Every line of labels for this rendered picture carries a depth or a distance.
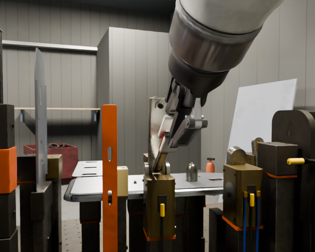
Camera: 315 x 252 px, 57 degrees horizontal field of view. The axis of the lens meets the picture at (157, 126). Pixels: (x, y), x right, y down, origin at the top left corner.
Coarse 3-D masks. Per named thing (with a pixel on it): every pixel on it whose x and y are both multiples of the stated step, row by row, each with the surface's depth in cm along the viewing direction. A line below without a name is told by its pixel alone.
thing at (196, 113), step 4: (196, 100) 36; (200, 100) 36; (196, 104) 36; (200, 104) 36; (192, 108) 37; (196, 108) 36; (200, 108) 36; (192, 112) 37; (196, 112) 36; (200, 112) 36; (188, 116) 37; (192, 116) 37; (196, 116) 36; (200, 116) 36; (196, 120) 36; (200, 120) 36; (196, 124) 36; (200, 124) 36
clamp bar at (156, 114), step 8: (152, 104) 60; (160, 104) 58; (152, 112) 60; (160, 112) 60; (152, 120) 60; (160, 120) 60; (152, 128) 60; (152, 136) 61; (152, 144) 61; (152, 152) 61; (152, 160) 62
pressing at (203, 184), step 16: (96, 176) 85; (128, 176) 85; (176, 176) 85; (208, 176) 85; (80, 192) 67; (96, 192) 66; (128, 192) 66; (176, 192) 68; (192, 192) 69; (208, 192) 70
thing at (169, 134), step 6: (180, 90) 38; (180, 96) 38; (174, 102) 41; (180, 102) 39; (180, 108) 40; (186, 108) 40; (174, 114) 43; (180, 114) 41; (186, 114) 41; (174, 120) 43; (180, 120) 42; (174, 126) 43; (168, 132) 46; (174, 132) 45
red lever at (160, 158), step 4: (160, 144) 53; (160, 152) 55; (164, 152) 54; (168, 152) 55; (156, 156) 59; (160, 156) 57; (164, 156) 57; (156, 160) 59; (160, 160) 58; (156, 164) 60; (160, 164) 60; (152, 168) 63; (156, 168) 62; (160, 168) 62; (156, 172) 63
